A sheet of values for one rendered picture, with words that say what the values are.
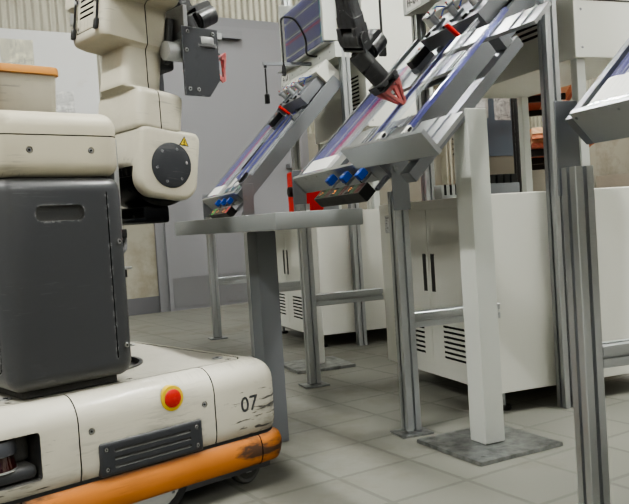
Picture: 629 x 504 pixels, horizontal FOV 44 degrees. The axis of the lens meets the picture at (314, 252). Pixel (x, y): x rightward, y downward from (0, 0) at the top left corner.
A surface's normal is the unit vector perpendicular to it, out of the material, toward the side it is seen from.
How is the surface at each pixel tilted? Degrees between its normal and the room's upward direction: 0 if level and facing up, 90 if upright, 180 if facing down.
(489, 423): 90
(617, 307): 90
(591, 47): 90
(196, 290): 90
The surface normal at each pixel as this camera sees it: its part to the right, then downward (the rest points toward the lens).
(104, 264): 0.66, -0.02
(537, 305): 0.35, 0.01
